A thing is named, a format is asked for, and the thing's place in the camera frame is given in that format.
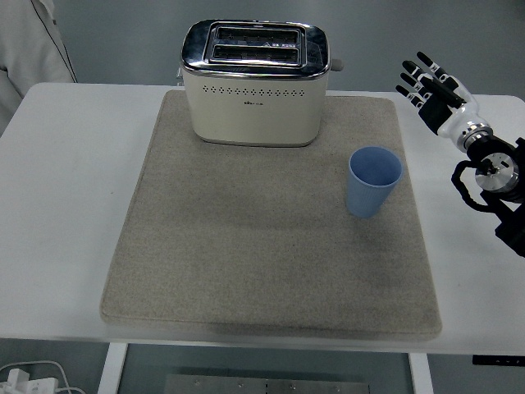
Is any grey metal plate with screws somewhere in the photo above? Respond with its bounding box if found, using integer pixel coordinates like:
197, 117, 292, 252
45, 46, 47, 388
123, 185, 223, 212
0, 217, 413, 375
163, 373, 372, 394

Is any person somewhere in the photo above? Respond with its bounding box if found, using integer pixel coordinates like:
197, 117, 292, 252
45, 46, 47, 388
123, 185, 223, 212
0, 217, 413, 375
0, 0, 78, 136

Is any black table control panel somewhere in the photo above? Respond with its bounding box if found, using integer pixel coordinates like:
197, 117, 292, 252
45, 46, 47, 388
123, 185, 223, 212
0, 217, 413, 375
471, 354, 525, 366

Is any blue ribbed plastic cup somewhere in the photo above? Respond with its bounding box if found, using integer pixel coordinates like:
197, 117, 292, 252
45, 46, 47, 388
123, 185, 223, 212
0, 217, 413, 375
347, 145, 404, 219

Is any white table leg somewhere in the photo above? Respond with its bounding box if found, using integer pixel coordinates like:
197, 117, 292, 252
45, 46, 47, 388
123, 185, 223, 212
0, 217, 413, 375
408, 351, 434, 394
97, 342, 129, 394

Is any white cable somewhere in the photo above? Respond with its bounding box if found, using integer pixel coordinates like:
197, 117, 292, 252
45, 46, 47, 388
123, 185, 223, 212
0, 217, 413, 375
0, 360, 85, 394

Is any beige fabric table mat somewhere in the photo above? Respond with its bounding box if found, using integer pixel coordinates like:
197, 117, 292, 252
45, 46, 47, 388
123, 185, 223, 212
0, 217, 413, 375
99, 89, 444, 342

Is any cream and chrome toaster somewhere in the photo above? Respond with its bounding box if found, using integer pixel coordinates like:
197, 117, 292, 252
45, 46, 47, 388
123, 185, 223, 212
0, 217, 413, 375
176, 19, 345, 149

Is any white power strip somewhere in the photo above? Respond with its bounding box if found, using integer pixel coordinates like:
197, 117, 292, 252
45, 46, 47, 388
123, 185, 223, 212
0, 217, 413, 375
0, 368, 58, 394

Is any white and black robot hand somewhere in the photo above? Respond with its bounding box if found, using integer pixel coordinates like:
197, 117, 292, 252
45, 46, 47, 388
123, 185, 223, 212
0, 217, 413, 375
395, 51, 492, 143

